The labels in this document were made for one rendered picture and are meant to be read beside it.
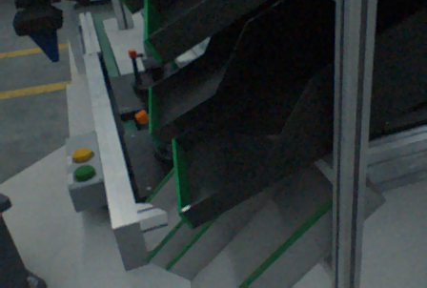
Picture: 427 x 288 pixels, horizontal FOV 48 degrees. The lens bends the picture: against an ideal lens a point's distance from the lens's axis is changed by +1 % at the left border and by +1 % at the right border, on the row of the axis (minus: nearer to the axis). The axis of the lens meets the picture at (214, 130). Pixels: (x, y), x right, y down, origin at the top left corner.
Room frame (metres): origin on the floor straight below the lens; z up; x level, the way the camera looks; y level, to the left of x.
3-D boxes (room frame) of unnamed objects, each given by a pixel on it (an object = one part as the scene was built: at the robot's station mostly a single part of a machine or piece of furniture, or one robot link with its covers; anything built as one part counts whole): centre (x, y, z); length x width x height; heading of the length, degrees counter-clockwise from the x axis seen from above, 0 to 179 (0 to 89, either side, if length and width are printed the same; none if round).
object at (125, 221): (1.05, 0.26, 0.91); 0.89 x 0.06 x 0.11; 13
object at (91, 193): (0.85, 0.28, 0.93); 0.21 x 0.07 x 0.06; 13
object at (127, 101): (1.14, 0.13, 0.96); 0.24 x 0.24 x 0.02; 13
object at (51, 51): (0.70, 0.23, 1.25); 0.06 x 0.04 x 0.07; 103
